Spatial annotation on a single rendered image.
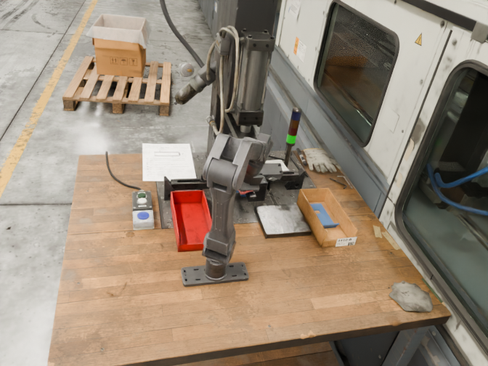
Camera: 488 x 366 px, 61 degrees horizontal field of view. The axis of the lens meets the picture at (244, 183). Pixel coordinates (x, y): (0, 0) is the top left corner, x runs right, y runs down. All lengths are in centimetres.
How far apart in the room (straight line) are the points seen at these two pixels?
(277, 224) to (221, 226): 39
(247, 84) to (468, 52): 65
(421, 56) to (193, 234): 102
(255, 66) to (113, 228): 70
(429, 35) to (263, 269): 99
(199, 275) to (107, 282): 26
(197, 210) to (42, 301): 123
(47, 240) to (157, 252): 154
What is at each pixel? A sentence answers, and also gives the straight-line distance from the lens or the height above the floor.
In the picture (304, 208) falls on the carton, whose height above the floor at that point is 93.
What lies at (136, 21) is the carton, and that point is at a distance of 515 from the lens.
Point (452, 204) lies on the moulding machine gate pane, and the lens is 142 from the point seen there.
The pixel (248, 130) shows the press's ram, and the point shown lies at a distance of 145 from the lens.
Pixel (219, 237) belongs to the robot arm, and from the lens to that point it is 116.
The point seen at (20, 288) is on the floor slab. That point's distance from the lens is 257.
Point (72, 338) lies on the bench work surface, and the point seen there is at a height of 90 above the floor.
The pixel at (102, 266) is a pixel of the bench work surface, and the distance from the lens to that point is 132.
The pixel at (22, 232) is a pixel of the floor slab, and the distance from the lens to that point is 291.
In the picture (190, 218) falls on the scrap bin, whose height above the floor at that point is 90.
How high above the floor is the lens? 184
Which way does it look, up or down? 34 degrees down
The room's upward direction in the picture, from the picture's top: 8 degrees clockwise
